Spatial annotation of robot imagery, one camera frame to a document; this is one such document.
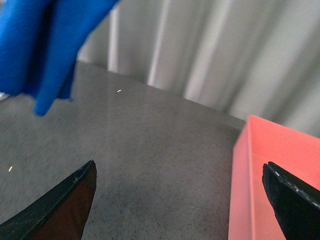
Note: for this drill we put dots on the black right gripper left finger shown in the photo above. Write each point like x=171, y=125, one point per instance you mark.
x=60, y=214

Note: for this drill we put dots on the blue microfiber cloth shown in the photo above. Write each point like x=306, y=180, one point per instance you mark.
x=39, y=44

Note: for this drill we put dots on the white pleated curtain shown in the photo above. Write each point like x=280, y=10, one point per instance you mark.
x=240, y=57

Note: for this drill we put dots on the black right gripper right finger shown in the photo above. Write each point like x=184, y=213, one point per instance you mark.
x=296, y=204

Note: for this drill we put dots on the pink plastic bin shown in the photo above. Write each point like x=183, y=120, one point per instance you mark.
x=251, y=216

